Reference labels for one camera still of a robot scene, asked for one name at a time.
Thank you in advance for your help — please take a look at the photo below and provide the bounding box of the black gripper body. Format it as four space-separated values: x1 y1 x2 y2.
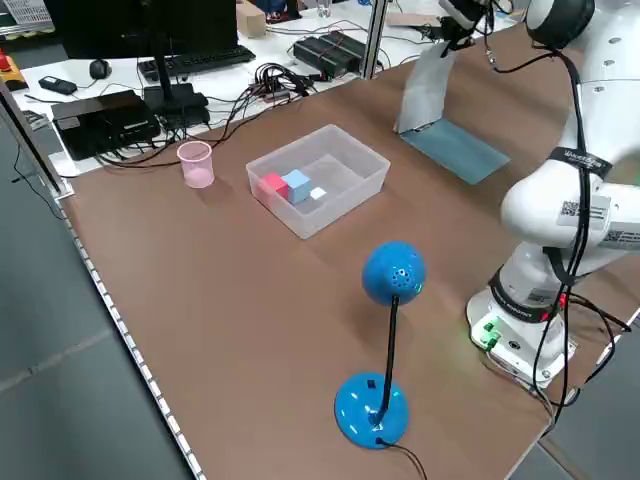
423 14 479 54

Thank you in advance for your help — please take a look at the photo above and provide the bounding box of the white A4 paper sheet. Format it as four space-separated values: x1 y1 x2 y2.
392 43 459 136

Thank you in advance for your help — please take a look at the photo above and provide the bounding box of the light blue clipboard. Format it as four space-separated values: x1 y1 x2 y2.
399 118 513 187

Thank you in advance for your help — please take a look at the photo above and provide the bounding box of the flat cardboard sheet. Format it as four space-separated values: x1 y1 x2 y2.
386 11 444 29

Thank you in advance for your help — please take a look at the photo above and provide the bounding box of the black flat device box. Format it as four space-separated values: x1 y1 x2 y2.
50 89 163 163

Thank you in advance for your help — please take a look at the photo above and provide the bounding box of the black finned power supply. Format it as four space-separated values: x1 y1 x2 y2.
292 35 363 83
319 29 371 67

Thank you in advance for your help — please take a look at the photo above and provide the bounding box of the small cardboard box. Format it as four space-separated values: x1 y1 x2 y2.
235 1 267 40

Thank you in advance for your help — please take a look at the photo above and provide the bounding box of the blue foam cube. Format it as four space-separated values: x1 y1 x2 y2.
280 168 313 206

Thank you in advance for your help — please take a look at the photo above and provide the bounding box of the clear plastic bin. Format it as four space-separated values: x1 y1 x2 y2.
244 123 392 241

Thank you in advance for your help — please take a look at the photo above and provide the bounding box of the red foam cube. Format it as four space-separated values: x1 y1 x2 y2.
262 172 290 203

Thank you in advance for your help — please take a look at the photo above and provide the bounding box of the blue desk lamp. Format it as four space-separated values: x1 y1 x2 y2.
333 239 428 451

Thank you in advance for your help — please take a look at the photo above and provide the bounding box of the black keyboard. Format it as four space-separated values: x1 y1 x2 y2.
136 45 258 83

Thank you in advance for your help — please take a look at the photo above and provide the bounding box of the pink translucent cup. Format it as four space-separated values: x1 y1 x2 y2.
176 140 217 190

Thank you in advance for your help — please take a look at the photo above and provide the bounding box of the black computer monitor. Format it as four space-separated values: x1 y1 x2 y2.
43 0 239 129

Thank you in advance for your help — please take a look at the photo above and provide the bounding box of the black handheld remote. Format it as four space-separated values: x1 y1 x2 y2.
37 74 80 96

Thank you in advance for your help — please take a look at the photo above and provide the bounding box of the red emergency stop button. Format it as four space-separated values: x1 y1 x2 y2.
0 46 26 93

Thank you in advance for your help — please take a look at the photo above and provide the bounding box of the aluminium camera post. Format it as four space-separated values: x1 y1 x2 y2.
359 0 390 82

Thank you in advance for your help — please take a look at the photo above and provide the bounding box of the dark frame rail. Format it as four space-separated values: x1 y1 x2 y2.
0 79 72 202

